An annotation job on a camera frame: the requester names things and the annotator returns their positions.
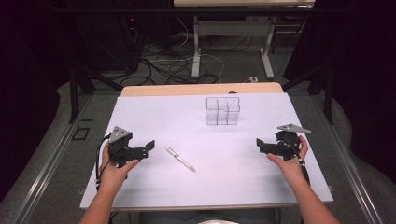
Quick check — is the metal floor rail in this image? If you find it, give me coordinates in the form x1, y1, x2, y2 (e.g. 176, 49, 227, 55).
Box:
10, 92, 94, 224
311, 92, 386, 224

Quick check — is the person's right hand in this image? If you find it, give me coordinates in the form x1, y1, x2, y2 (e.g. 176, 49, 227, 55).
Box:
266, 135, 309, 189

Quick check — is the person's left hand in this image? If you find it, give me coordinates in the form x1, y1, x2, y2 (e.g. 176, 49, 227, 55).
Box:
98, 144, 141, 194

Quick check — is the white floor cable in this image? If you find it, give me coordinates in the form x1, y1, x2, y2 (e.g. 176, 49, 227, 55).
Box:
148, 15, 226, 84

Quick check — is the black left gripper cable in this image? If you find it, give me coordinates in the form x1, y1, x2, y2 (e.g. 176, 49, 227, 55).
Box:
94, 133, 112, 191

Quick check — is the silver pen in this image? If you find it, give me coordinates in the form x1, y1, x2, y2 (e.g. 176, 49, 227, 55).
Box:
164, 147, 197, 173

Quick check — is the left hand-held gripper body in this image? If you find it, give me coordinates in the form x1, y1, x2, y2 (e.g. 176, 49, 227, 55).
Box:
107, 125, 140, 169

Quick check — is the black floor cable tangle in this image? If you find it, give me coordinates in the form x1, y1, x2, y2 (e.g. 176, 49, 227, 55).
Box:
120, 34, 255, 87

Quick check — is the clear plastic organizer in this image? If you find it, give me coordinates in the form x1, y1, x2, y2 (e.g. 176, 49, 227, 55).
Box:
205, 96, 241, 126

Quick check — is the black computer tower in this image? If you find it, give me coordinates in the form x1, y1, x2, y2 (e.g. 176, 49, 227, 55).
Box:
88, 12, 143, 73

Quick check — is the black metal stand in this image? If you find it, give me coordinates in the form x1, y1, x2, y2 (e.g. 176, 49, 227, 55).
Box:
281, 62, 336, 125
68, 60, 124, 124

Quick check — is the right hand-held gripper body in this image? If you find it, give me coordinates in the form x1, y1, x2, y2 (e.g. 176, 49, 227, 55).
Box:
273, 123, 312, 161

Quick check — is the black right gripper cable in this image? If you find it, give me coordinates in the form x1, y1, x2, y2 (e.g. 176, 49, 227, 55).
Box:
283, 138, 311, 185

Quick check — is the white-legged desk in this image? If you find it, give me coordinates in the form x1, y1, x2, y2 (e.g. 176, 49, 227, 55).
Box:
173, 0, 316, 80

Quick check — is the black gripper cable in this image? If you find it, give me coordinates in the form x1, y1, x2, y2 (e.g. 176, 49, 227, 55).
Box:
283, 138, 311, 185
94, 133, 112, 191

